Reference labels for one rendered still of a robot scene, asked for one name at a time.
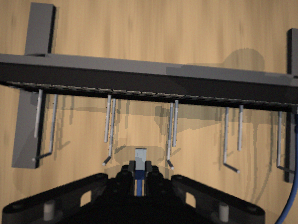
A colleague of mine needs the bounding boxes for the white and dark blue plug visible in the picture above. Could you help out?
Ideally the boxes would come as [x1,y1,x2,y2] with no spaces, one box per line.
[135,148,146,180]

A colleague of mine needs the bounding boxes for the blue patch cord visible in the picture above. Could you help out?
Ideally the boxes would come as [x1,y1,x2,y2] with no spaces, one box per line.
[136,125,298,224]

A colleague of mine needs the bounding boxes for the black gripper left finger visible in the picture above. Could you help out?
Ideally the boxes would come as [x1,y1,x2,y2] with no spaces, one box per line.
[1,160,136,224]

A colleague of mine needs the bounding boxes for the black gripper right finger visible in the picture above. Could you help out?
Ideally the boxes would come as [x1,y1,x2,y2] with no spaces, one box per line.
[144,161,265,224]

